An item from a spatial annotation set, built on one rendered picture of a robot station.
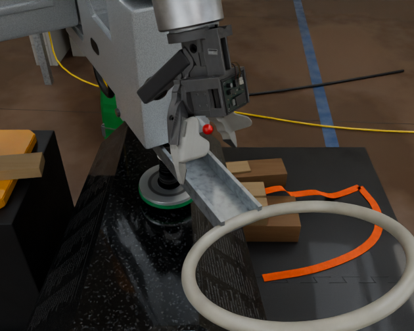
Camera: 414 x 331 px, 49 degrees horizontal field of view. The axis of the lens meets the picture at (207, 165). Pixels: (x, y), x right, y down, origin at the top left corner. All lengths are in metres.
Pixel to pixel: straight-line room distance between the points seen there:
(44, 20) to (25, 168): 0.56
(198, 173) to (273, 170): 1.58
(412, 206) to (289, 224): 0.87
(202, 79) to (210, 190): 0.70
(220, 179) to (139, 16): 0.50
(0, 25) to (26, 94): 2.38
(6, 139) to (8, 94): 2.03
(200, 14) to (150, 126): 0.74
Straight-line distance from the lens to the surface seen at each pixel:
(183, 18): 0.60
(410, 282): 0.89
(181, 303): 1.34
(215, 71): 0.61
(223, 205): 1.23
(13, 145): 2.13
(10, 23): 1.79
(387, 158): 3.37
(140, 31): 1.17
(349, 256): 2.62
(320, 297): 2.42
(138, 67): 1.20
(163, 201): 1.53
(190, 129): 0.62
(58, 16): 1.82
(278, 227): 2.51
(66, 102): 3.90
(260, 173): 2.84
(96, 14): 1.55
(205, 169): 1.34
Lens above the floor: 1.96
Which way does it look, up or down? 40 degrees down
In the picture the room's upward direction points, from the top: straight up
